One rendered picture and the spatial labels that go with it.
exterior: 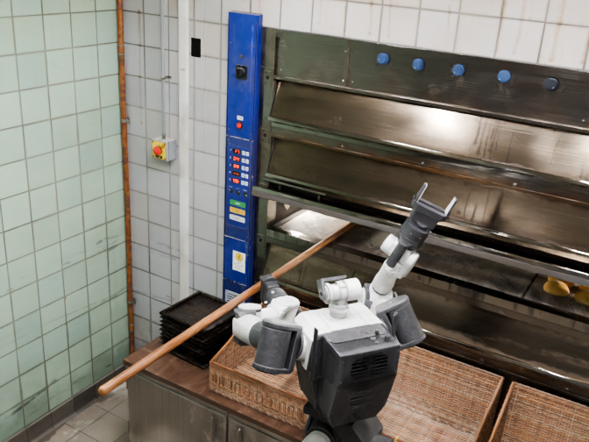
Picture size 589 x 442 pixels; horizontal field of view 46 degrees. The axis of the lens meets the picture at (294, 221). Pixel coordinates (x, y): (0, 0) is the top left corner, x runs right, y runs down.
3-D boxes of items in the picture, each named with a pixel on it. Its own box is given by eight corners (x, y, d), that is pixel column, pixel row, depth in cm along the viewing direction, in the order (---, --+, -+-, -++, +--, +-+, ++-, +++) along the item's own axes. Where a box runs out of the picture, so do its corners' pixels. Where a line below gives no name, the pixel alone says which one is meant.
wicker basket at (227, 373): (265, 342, 345) (267, 293, 335) (366, 380, 320) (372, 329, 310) (206, 390, 306) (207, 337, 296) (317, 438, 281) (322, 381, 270)
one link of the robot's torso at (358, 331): (408, 425, 213) (423, 326, 200) (309, 452, 200) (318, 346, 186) (363, 373, 238) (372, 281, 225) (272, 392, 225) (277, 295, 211)
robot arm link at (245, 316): (223, 342, 230) (247, 358, 210) (223, 303, 230) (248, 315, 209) (255, 340, 235) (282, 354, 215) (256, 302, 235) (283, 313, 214)
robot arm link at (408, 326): (413, 328, 231) (427, 333, 217) (389, 339, 229) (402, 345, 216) (399, 296, 230) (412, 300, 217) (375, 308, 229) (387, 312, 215)
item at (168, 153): (160, 154, 348) (160, 135, 344) (176, 159, 343) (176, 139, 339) (151, 158, 342) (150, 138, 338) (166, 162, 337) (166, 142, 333)
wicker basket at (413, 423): (375, 383, 318) (381, 331, 308) (495, 431, 292) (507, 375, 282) (324, 442, 279) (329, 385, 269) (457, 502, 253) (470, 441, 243)
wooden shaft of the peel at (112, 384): (103, 399, 203) (102, 390, 202) (95, 395, 205) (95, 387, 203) (361, 223, 340) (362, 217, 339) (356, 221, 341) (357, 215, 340)
